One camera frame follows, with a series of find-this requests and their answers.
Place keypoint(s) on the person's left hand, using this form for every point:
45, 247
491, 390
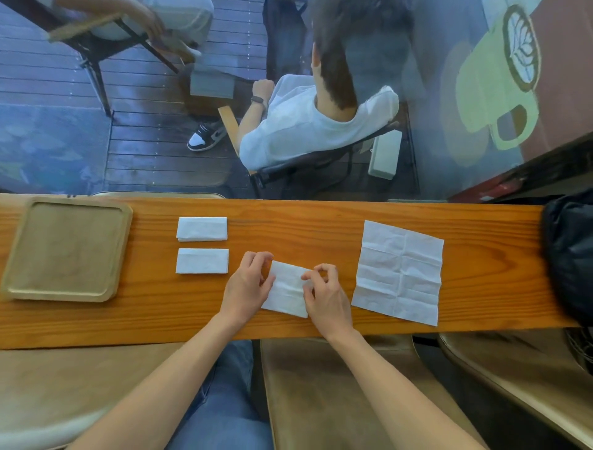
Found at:
243, 292

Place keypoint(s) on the person's left middle finger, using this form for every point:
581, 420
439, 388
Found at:
248, 262

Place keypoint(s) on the square wooden tray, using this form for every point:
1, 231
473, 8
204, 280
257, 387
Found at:
67, 248

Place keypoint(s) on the unfolded creased white napkin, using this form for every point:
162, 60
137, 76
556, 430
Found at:
398, 273

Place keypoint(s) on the half-folded white paper napkin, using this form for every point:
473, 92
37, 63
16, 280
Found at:
287, 289

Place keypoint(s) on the small outdoor side table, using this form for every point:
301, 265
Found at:
213, 86

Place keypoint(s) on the tan cushioned stool seat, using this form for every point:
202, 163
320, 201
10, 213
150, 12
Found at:
532, 371
315, 394
69, 389

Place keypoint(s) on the white rectangular block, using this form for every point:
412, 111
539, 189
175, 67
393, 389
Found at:
385, 155

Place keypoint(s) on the person's right thumb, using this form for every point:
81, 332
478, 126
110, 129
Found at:
309, 277

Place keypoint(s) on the red bar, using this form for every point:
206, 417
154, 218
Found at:
486, 190

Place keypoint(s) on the person's blue jeans leg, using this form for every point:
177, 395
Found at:
231, 408

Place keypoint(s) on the green coffee mug window sticker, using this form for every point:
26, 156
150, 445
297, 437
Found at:
502, 79

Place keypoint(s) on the person's left thumb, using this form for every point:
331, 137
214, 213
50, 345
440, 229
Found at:
268, 285

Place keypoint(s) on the black bag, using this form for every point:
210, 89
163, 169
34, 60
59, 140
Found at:
572, 255

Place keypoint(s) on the folded white paper napkin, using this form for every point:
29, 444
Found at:
202, 229
202, 261

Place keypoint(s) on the person's right forearm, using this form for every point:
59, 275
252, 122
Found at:
394, 394

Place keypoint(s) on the person's left forearm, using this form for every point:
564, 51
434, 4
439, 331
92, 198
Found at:
162, 389

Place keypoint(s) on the person's right hand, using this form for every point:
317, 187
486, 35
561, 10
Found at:
329, 306

